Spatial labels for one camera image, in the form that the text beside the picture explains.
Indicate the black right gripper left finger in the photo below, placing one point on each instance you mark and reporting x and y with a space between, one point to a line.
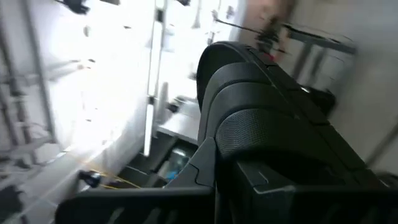
140 205

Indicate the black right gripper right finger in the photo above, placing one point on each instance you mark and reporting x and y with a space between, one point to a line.
311 205

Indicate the black slide sandal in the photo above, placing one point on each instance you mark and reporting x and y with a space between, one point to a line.
248 102

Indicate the grey metal table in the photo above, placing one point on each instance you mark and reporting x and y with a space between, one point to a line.
323 40

